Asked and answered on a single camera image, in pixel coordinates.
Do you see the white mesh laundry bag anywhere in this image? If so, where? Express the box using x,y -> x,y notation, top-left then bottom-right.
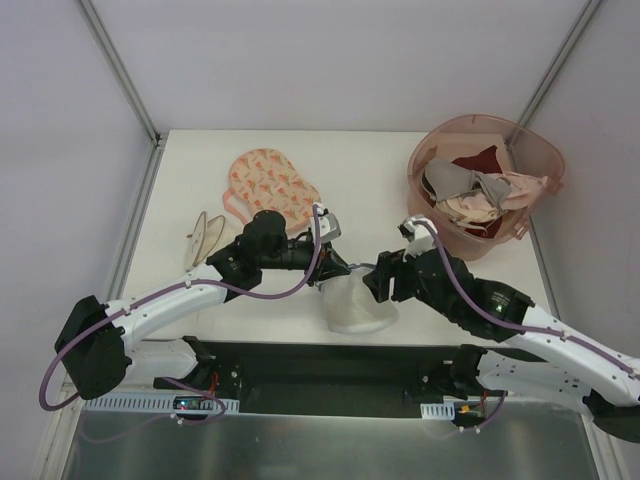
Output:
318,264 -> 399,335

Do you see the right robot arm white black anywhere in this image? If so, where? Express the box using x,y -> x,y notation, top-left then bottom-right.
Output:
364,249 -> 639,443

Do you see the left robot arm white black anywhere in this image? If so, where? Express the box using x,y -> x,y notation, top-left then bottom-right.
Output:
53,204 -> 349,400

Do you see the pink bra in tub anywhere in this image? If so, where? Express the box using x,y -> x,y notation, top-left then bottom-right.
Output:
428,171 -> 549,225

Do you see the grey bra in tub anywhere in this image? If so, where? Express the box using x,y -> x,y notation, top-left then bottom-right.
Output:
421,157 -> 512,207

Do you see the floral pink laundry pouch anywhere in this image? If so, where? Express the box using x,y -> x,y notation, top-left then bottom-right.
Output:
222,148 -> 321,233

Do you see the small beige mesh bag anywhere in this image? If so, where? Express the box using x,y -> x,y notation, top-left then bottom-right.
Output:
183,211 -> 228,271

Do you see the pink translucent plastic tub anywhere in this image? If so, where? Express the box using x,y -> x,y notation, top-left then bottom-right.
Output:
407,114 -> 565,261

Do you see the dark red garment in tub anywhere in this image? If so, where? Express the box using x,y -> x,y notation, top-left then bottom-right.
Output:
453,145 -> 502,174

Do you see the right controller board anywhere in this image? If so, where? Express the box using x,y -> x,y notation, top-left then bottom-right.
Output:
419,401 -> 487,421

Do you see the controller board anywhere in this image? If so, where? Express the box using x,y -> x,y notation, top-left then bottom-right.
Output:
84,393 -> 222,415
419,401 -> 487,421

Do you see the left controller board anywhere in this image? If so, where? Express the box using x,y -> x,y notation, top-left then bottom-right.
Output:
84,393 -> 222,415

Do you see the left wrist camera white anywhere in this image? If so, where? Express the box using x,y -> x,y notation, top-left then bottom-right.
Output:
311,203 -> 341,244

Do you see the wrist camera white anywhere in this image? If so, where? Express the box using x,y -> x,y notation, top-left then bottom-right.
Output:
398,215 -> 437,259
311,203 -> 341,244

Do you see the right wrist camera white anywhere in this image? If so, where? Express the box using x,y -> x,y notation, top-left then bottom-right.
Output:
398,215 -> 437,259

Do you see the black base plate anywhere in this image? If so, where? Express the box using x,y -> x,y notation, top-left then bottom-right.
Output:
152,335 -> 501,416

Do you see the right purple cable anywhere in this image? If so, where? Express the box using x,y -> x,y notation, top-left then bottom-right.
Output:
409,215 -> 640,434

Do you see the left aluminium frame post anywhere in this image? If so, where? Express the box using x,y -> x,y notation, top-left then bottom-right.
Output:
77,0 -> 169,146

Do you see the aluminium frame post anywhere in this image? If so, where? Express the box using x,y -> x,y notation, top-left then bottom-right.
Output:
517,0 -> 608,128
77,0 -> 169,146

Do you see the right aluminium frame post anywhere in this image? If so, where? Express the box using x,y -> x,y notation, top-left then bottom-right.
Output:
517,0 -> 608,128

